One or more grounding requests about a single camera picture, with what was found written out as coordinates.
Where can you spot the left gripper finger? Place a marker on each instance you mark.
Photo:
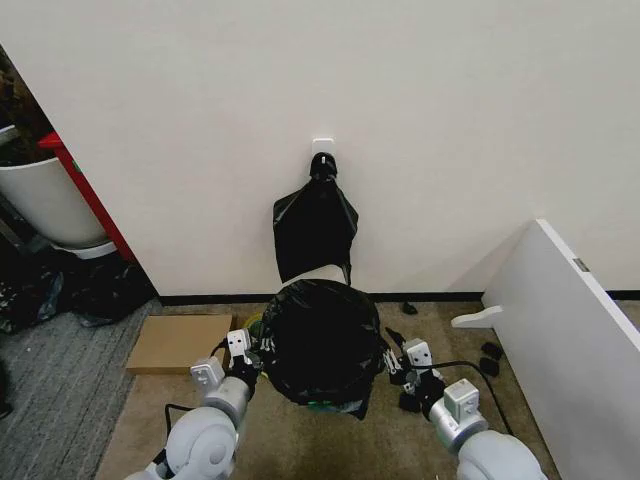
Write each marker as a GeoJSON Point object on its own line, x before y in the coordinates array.
{"type": "Point", "coordinates": [264, 344]}
{"type": "Point", "coordinates": [252, 361]}

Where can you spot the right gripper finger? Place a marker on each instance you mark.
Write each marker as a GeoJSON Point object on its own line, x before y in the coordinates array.
{"type": "Point", "coordinates": [391, 364]}
{"type": "Point", "coordinates": [395, 337]}

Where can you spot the black garbage bag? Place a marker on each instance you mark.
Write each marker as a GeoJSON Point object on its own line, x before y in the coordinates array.
{"type": "Point", "coordinates": [322, 345]}
{"type": "Point", "coordinates": [315, 225]}

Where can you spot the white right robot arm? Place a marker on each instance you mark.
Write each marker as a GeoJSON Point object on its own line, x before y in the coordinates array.
{"type": "Point", "coordinates": [480, 445]}

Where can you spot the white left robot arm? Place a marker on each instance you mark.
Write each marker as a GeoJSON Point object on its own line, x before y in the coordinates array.
{"type": "Point", "coordinates": [205, 440]}

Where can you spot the green trash bin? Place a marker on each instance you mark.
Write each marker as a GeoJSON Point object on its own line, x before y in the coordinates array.
{"type": "Point", "coordinates": [321, 404]}

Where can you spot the hanging black garbage bag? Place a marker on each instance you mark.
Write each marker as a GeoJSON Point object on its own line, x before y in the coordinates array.
{"type": "Point", "coordinates": [315, 225]}

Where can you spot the small black floor scrap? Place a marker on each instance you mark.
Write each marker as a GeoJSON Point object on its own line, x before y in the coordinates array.
{"type": "Point", "coordinates": [491, 350]}
{"type": "Point", "coordinates": [409, 308]}
{"type": "Point", "coordinates": [489, 367]}

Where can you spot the flat brown cardboard box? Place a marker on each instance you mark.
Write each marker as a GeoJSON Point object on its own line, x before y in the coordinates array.
{"type": "Point", "coordinates": [177, 345]}

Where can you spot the white curved furniture foot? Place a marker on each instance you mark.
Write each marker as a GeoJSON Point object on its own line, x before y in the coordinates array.
{"type": "Point", "coordinates": [477, 317]}

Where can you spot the white board panel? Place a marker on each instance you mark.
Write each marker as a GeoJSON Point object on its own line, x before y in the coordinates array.
{"type": "Point", "coordinates": [565, 325]}

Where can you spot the black hook clip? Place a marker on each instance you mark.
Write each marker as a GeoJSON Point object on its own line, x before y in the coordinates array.
{"type": "Point", "coordinates": [324, 167]}

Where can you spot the white pot saucer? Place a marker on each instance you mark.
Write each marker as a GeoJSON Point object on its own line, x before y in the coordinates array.
{"type": "Point", "coordinates": [92, 249]}

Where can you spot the crumpled black plastic bags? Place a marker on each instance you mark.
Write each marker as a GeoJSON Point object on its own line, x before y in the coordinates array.
{"type": "Point", "coordinates": [55, 300]}

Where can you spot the red cabinet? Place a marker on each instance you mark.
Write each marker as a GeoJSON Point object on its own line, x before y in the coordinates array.
{"type": "Point", "coordinates": [87, 200]}

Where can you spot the white plant pot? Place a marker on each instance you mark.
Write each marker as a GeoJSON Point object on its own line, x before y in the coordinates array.
{"type": "Point", "coordinates": [50, 200]}

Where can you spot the dark potted plant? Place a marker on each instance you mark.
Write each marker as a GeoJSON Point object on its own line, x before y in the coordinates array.
{"type": "Point", "coordinates": [15, 110]}

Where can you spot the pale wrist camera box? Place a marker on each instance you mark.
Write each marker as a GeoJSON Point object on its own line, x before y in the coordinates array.
{"type": "Point", "coordinates": [239, 343]}
{"type": "Point", "coordinates": [419, 353]}

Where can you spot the white wall hook plate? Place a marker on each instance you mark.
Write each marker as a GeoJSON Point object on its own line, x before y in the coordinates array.
{"type": "Point", "coordinates": [323, 145]}

